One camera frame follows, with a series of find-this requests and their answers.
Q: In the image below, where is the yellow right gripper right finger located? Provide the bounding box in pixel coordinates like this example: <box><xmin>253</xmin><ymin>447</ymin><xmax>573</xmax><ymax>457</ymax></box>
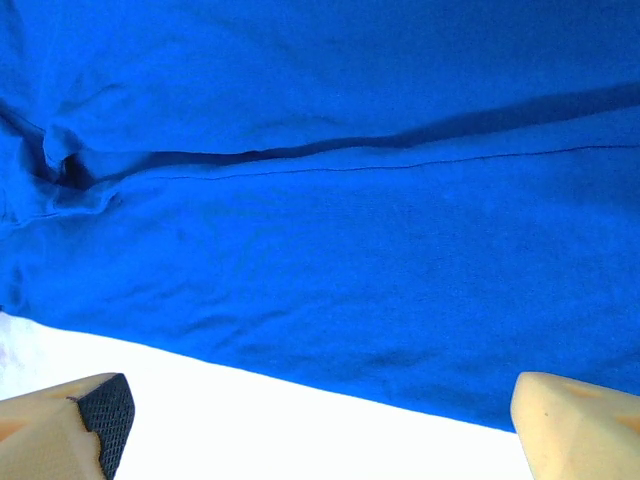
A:
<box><xmin>509</xmin><ymin>370</ymin><xmax>640</xmax><ymax>480</ymax></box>

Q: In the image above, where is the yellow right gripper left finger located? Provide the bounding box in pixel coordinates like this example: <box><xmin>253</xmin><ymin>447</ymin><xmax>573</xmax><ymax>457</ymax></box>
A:
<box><xmin>0</xmin><ymin>372</ymin><xmax>136</xmax><ymax>480</ymax></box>

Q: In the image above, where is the blue t-shirt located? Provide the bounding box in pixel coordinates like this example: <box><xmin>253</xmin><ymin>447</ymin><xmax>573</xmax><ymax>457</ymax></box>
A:
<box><xmin>0</xmin><ymin>0</ymin><xmax>640</xmax><ymax>436</ymax></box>

